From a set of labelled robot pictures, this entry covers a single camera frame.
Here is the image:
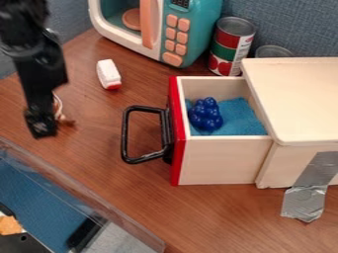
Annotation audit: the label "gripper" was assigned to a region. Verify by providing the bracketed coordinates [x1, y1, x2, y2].
[9, 29, 70, 139]

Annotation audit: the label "drawer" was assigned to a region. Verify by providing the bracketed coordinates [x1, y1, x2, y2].
[120, 75, 275, 187]

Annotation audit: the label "white red toy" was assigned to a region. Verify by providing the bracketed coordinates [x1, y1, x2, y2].
[95, 58, 124, 91]

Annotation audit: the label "blue toy grapes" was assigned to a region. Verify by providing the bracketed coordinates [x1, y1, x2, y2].
[186, 96, 225, 133]

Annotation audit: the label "toy microwave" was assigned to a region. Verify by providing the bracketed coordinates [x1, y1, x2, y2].
[87, 0, 223, 69]

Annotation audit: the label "red green white can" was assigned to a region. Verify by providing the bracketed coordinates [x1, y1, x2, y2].
[207, 16, 258, 77]

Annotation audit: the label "blue cloth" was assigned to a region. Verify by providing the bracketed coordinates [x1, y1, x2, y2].
[183, 96, 270, 136]

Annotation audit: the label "cabinet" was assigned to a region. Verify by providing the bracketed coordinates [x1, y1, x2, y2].
[238, 56, 338, 190]

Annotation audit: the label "grey tape strip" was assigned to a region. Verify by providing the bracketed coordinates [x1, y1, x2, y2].
[280, 151, 338, 223]

